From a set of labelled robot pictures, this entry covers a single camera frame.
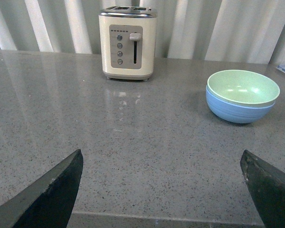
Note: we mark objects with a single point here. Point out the cream two-slot toaster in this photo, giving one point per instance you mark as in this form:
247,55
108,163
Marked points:
128,35

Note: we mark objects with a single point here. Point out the blue bowl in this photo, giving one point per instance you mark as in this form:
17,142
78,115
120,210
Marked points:
235,113

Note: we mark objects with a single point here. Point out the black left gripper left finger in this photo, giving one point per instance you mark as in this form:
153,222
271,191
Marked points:
49,201

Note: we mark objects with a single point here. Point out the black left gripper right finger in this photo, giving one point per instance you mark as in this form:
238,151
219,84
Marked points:
266,185

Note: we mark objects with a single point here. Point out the white curtain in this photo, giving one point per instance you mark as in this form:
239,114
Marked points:
249,31

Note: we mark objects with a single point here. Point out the green bowl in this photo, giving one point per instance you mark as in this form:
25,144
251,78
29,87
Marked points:
241,87

